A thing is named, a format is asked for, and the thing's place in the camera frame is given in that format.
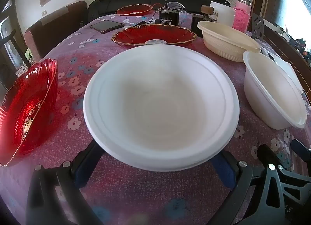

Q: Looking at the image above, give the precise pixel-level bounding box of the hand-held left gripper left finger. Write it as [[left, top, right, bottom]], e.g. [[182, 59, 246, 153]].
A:
[[25, 140, 105, 225]]

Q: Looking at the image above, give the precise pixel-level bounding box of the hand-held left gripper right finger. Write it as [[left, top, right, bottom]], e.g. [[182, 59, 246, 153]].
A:
[[211, 151, 265, 225]]

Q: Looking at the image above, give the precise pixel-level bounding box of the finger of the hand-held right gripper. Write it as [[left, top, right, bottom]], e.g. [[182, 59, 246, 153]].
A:
[[254, 144, 311, 225], [290, 139, 311, 163]]

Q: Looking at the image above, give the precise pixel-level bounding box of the red ribbed glass bowl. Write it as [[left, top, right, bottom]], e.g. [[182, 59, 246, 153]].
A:
[[0, 58, 59, 167]]

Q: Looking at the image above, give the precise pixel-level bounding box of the large white foam bowl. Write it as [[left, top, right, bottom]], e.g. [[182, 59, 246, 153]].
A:
[[83, 44, 240, 172]]

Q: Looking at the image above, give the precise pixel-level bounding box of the large red gold-rimmed plate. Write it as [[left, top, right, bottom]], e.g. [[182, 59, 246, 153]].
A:
[[111, 24, 197, 47]]

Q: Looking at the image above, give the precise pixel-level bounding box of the white plastic bowl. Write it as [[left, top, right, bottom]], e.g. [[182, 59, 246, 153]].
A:
[[242, 50, 308, 130]]

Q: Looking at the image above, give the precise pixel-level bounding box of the pile of assorted small items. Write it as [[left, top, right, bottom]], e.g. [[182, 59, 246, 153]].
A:
[[282, 29, 311, 66]]

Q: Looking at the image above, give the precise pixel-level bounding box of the wooden cabinet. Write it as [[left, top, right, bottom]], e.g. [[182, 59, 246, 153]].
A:
[[264, 27, 311, 75]]

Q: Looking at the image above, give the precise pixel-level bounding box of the cream ribbed plastic bowl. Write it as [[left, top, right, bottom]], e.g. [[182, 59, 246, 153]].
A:
[[197, 21, 262, 63]]

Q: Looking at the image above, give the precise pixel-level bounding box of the pink sleeved bottle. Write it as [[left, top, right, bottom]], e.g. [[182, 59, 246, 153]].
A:
[[232, 0, 251, 33]]

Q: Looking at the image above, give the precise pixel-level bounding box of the brown upholstered armchair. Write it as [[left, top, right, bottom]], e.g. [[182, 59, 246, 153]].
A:
[[24, 1, 88, 62]]

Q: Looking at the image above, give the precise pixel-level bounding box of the dark box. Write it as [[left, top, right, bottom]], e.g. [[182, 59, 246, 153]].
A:
[[191, 13, 219, 37]]

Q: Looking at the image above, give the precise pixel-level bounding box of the black smartphone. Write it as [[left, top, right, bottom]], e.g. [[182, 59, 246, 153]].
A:
[[90, 20, 124, 34]]

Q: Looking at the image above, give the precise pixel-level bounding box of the dark wooden chair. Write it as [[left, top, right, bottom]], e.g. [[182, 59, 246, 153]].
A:
[[0, 29, 32, 70]]

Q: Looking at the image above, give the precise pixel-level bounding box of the white plastic tub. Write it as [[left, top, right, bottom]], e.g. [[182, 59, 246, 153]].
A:
[[210, 1, 237, 25]]

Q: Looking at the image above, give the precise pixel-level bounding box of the brown wooden block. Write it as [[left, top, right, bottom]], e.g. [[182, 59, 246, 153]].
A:
[[201, 5, 214, 16]]

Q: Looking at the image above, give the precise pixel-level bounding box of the black power supply box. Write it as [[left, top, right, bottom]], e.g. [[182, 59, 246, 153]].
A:
[[158, 9, 181, 25]]

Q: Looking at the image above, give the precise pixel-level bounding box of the small red gold-rimmed plate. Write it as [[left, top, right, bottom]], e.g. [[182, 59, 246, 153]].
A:
[[116, 4, 153, 17]]

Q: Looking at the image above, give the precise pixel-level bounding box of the black metal bracket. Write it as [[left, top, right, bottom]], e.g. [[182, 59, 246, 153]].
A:
[[251, 13, 264, 44]]

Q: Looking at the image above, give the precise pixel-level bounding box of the white cable coil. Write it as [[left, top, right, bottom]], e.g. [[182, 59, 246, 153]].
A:
[[167, 1, 186, 11]]

